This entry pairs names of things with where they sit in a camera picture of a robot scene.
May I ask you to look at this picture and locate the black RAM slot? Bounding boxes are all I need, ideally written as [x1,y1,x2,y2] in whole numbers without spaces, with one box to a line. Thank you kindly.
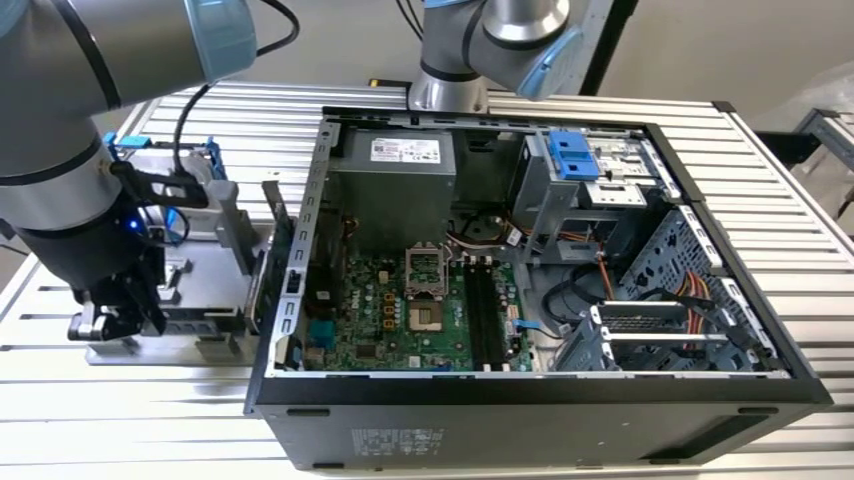
[480,254,515,372]
[463,254,496,372]

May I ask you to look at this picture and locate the metal socket cover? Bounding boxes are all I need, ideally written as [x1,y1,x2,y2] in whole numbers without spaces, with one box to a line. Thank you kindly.
[404,242,447,300]

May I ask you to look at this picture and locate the silver camera with blue plug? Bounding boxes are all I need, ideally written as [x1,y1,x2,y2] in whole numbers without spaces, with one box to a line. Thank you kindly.
[140,202,194,246]

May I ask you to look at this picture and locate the blue drive latch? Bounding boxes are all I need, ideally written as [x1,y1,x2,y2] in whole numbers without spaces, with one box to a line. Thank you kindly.
[547,128,599,182]

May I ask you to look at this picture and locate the grey power supply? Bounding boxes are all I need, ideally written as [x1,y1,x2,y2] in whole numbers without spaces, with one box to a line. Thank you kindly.
[325,127,459,251]

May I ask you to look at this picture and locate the metal disk bay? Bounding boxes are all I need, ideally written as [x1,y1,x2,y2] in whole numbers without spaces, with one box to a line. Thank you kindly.
[552,298,735,374]

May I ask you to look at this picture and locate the black camera cable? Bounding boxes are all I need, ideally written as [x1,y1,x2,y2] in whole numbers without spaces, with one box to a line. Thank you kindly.
[170,0,302,181]

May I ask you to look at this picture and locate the dark blue camera cable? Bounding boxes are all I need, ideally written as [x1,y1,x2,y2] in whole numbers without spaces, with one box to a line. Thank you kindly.
[162,207,193,247]

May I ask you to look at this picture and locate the black frame post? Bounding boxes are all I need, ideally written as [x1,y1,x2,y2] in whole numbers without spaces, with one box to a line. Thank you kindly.
[577,0,640,96]

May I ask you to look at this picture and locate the thin orange wire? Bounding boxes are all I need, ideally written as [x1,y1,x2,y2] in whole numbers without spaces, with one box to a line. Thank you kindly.
[595,252,616,302]

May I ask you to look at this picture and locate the grey parts rack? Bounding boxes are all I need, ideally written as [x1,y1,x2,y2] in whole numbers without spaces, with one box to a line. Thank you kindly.
[82,182,278,369]

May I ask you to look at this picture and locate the black round fan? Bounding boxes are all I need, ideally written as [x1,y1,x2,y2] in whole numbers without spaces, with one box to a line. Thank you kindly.
[456,212,512,246]

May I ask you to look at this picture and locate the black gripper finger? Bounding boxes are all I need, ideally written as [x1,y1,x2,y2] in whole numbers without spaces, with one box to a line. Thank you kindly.
[65,291,144,342]
[116,262,168,337]

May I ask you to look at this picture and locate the silver camera with black plug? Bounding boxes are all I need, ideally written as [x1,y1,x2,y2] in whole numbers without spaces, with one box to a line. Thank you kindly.
[125,167,208,207]

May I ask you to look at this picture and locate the hard disk in blue carrier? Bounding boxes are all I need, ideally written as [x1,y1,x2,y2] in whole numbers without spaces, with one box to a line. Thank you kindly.
[102,132,228,216]

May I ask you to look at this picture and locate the green graphics card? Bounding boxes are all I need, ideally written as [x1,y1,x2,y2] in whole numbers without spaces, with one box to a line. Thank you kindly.
[242,172,298,336]

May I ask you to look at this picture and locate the grey metal shelf frame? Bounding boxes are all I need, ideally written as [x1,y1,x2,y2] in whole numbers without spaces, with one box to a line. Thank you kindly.
[789,107,854,201]

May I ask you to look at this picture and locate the black PC case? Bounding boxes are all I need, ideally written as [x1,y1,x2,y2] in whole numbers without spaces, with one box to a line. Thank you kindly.
[242,104,835,471]

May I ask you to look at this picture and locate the green motherboard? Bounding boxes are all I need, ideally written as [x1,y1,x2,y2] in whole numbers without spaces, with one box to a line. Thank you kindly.
[302,249,535,374]

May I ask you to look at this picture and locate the orange yellow wire bundle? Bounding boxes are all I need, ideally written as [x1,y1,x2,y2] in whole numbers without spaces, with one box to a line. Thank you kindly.
[669,272,716,351]

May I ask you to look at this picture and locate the thin locking lever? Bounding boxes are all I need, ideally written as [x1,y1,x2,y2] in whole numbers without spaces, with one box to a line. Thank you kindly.
[439,248,457,297]

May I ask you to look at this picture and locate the CPU socket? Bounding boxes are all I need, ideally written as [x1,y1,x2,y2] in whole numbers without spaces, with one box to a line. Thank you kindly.
[407,298,447,335]

